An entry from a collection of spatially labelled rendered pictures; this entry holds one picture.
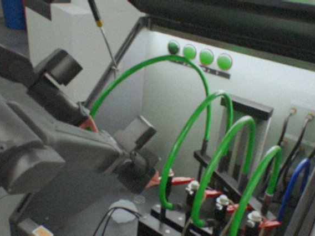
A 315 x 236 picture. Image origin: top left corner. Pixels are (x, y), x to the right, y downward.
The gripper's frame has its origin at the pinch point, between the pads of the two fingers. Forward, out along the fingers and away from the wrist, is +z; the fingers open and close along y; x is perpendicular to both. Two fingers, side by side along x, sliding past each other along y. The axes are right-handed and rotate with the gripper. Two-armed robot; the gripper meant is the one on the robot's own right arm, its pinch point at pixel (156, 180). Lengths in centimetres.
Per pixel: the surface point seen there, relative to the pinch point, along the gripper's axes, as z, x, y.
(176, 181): 6.9, -0.6, 2.9
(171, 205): -3.8, -10.1, -1.9
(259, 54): 1.9, -0.6, 42.6
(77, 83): 140, 254, 16
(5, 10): 170, 595, 49
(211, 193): 9.8, -9.2, 5.8
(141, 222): 10.9, 3.4, -12.3
